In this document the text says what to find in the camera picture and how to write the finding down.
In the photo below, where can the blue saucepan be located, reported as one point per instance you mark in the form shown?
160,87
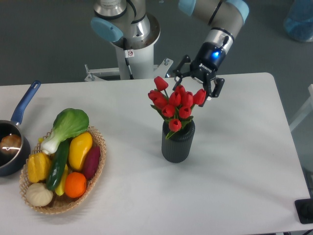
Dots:
9,164

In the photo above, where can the red tulip bouquet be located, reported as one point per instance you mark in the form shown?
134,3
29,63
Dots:
175,109

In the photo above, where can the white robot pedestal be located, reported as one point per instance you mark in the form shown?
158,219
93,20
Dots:
135,56

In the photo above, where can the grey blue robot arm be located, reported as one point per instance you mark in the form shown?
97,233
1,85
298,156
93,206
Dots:
225,17

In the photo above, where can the blue translucent container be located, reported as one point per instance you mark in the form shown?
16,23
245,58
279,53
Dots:
298,23

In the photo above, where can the woven wicker basket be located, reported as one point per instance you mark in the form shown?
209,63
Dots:
60,204

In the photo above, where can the green cucumber toy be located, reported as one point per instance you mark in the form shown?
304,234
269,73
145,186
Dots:
58,166

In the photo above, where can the dark grey ribbed vase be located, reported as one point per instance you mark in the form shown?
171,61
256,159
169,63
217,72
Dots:
176,149

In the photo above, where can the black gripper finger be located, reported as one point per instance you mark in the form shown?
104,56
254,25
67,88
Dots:
212,86
182,71

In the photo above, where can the white frame at right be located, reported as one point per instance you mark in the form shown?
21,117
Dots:
303,111

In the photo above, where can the yellow bell pepper toy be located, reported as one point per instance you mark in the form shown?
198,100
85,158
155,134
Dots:
38,167

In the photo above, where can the white steamed bun toy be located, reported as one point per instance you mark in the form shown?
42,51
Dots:
38,195

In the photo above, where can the yellow banana toy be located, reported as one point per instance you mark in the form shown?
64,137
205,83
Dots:
60,189

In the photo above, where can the orange fruit toy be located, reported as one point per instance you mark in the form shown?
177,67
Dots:
75,185

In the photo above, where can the black device at edge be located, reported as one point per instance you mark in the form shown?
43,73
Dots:
304,208

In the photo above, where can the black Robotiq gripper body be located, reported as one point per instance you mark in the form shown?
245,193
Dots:
207,62

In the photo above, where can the purple sweet potato toy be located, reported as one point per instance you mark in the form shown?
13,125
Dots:
91,162

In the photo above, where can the brown meat patty toy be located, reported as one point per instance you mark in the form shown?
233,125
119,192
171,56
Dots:
10,145

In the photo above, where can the green bok choy toy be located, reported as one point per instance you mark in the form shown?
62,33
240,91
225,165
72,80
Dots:
69,123

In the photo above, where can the yellow mango toy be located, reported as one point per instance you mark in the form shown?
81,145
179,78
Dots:
78,150

